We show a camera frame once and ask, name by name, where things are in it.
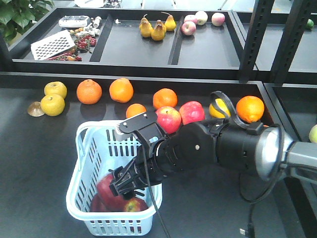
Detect brown yellow pear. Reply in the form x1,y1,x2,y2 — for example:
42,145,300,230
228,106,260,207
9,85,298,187
151,20,167,41
139,14,153,38

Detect yellow orange fruit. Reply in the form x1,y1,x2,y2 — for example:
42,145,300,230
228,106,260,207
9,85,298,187
209,98,231,119

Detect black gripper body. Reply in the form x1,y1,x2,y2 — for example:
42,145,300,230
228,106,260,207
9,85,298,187
133,122,188,185

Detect orange far left lower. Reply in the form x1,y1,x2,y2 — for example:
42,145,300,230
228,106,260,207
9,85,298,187
126,103,147,119

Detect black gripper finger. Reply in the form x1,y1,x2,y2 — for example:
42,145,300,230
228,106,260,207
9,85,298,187
108,161,146,200

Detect dark red apple front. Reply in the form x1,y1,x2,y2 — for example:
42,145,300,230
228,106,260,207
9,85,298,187
123,197,148,212

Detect large orange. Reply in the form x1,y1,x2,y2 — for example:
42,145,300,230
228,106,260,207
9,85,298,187
236,96,264,123

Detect pink red apple left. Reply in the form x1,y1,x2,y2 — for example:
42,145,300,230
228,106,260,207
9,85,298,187
156,106,182,134

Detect red apple right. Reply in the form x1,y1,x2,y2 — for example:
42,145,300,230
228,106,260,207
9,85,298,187
179,101,205,125

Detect orange behind apples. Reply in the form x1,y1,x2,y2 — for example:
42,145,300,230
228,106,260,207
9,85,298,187
153,88,178,109

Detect light blue plastic basket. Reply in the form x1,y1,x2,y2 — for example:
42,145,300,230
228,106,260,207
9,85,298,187
66,120,162,237

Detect dark red apple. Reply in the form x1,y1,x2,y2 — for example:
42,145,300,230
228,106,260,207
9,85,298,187
123,197,148,212
97,174,126,212
90,194,107,212

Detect brown yellow pear middle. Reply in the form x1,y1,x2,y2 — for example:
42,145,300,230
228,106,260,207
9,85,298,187
151,20,167,41

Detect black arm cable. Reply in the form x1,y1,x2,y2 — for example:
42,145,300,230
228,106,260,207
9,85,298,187
142,91,285,238

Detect pink apple upper right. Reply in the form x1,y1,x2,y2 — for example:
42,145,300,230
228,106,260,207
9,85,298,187
211,12,225,27

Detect orange with bumpy top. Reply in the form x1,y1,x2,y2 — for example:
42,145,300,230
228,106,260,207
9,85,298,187
76,79,103,105

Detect peach left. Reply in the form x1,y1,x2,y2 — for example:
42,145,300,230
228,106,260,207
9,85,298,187
309,125,317,143

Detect orange far left upper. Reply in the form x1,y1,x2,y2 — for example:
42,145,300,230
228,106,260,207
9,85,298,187
109,78,134,103

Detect yellow orange back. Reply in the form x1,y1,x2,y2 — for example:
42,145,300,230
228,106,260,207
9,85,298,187
44,81,67,99

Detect pale apple upper middle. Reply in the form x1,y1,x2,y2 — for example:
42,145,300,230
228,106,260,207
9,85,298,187
195,11,208,26

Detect black wooden produce stand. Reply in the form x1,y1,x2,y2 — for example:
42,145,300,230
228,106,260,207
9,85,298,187
0,8,269,238

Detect yellow pear right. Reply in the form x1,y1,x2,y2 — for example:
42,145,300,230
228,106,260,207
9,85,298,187
162,12,177,32

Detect potted green plant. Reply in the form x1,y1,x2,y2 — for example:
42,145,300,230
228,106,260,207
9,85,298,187
0,0,54,43

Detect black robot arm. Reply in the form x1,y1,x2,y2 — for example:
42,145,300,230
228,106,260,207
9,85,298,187
109,117,317,199

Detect yellow orange front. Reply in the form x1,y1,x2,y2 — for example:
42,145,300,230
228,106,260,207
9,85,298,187
40,94,65,117

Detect brown mushroom cap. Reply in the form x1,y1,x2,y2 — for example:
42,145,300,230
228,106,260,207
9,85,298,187
27,102,45,117

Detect brown yellow pear left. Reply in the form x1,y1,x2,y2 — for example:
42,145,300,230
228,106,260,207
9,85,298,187
139,14,153,38

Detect yellow orange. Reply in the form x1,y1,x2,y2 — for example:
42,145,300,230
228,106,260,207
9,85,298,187
40,94,65,117
44,81,67,99

